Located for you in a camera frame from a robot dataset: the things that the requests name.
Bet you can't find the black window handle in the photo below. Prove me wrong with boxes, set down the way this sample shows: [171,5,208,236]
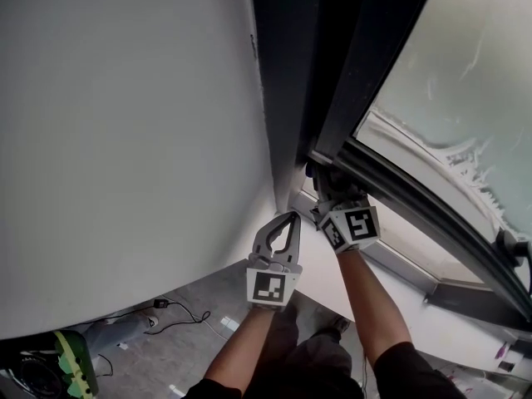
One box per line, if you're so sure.
[494,229,532,303]

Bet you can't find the person's black trousers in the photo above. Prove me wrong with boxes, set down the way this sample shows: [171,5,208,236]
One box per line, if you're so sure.
[244,301,367,399]

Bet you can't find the person's black shirt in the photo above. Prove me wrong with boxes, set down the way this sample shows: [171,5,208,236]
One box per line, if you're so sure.
[180,341,469,399]

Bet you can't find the black cable with adapter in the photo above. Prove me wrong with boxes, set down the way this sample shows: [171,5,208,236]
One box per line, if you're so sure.
[95,298,212,337]

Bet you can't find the black green helmet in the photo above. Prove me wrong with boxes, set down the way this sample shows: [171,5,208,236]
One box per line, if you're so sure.
[0,330,101,399]

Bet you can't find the person's left forearm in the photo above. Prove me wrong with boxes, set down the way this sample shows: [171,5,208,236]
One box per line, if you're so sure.
[202,305,278,392]

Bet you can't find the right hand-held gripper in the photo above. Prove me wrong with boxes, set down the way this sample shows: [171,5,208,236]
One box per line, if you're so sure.
[308,167,382,254]

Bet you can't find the black window frame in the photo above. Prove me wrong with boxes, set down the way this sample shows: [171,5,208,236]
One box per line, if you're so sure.
[249,0,532,332]

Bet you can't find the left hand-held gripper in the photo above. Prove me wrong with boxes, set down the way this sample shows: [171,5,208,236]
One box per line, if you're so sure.
[245,210,304,313]

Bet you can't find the person's right forearm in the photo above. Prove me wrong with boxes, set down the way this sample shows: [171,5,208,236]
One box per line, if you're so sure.
[335,247,415,369]

